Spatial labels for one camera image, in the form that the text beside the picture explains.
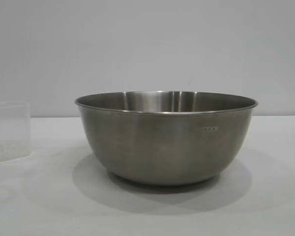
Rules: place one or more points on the stainless steel mixing bowl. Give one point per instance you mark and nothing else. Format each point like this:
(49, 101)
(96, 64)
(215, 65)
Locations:
(162, 142)

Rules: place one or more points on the clear plastic measuring cup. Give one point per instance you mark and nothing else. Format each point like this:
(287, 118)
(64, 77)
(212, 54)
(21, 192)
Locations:
(9, 127)

